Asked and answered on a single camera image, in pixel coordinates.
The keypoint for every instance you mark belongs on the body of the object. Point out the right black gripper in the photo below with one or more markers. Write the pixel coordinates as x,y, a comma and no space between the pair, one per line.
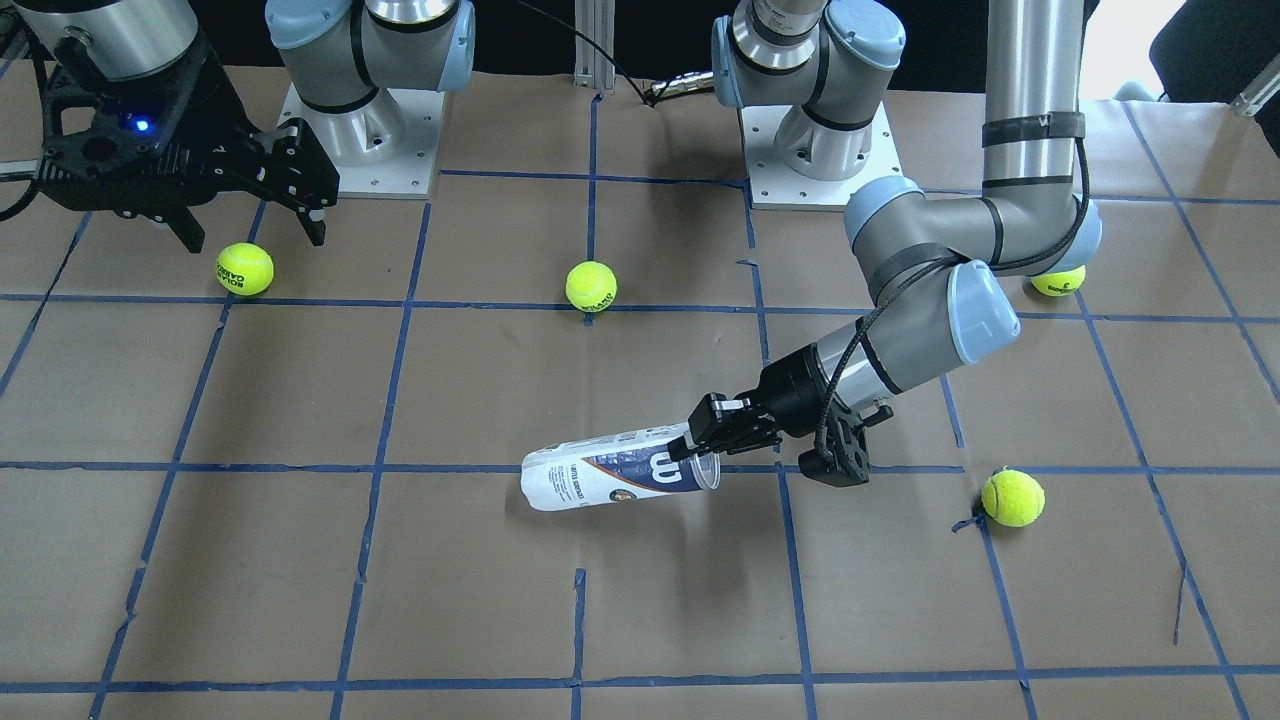
213,103

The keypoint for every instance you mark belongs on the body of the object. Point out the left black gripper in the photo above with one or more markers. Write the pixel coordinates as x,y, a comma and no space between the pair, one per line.
793,393

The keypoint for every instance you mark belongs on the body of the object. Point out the clear tennis ball can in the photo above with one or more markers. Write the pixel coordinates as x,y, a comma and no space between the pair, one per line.
611,469

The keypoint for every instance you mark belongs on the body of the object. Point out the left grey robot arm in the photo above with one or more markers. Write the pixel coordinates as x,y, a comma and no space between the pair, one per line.
931,266

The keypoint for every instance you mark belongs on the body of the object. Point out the tennis ball near left arm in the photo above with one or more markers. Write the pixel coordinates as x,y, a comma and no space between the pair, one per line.
1059,284

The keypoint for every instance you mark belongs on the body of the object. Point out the tennis ball near right arm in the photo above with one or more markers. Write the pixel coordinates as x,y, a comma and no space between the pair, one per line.
245,269

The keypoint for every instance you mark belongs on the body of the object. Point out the tennis ball table centre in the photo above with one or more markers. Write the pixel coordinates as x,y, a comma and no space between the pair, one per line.
591,287

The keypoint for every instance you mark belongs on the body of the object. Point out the tennis ball by torn tape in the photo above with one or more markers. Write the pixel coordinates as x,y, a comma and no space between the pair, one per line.
1012,498

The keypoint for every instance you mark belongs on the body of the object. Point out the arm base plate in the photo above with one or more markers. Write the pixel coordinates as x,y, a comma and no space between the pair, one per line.
820,185
386,150

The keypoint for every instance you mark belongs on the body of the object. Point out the aluminium frame post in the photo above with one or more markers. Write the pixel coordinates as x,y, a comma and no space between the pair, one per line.
594,23

